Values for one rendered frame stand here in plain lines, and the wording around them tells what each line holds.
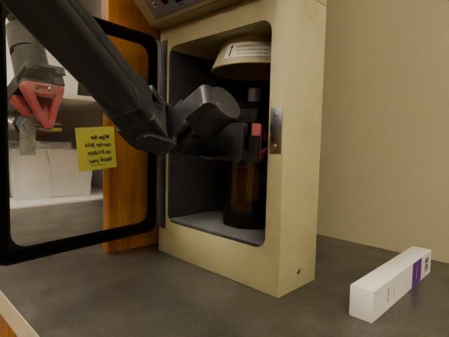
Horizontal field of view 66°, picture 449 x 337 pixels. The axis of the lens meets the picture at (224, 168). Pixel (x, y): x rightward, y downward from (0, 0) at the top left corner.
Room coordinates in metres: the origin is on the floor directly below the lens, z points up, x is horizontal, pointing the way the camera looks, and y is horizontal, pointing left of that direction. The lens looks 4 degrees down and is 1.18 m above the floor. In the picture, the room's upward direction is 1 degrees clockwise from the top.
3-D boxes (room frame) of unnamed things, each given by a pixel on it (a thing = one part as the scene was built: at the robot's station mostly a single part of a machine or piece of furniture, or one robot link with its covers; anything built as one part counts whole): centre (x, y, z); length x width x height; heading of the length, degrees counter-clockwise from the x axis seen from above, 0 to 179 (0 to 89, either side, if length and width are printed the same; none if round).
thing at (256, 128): (0.65, -0.05, 1.18); 0.09 x 0.07 x 0.07; 138
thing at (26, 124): (0.52, 0.29, 1.18); 0.02 x 0.02 x 0.06; 52
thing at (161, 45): (0.73, 0.14, 1.19); 0.03 x 0.02 x 0.39; 46
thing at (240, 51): (0.69, -0.06, 1.34); 0.18 x 0.18 x 0.05
